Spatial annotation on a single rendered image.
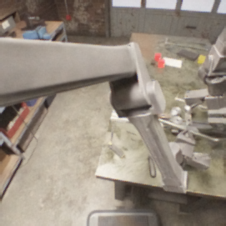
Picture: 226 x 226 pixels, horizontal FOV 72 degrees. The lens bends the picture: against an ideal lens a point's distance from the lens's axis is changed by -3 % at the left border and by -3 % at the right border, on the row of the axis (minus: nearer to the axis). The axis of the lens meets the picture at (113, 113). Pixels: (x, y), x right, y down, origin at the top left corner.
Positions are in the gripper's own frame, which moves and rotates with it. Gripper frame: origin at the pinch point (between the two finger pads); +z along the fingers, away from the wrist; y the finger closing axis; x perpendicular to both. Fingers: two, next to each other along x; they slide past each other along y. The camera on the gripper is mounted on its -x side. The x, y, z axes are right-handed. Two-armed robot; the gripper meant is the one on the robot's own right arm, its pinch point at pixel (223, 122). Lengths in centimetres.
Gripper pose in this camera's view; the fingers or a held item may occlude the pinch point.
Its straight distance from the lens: 71.0
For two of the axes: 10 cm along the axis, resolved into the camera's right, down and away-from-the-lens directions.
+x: 7.6, -0.3, -6.5
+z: 4.6, 7.4, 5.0
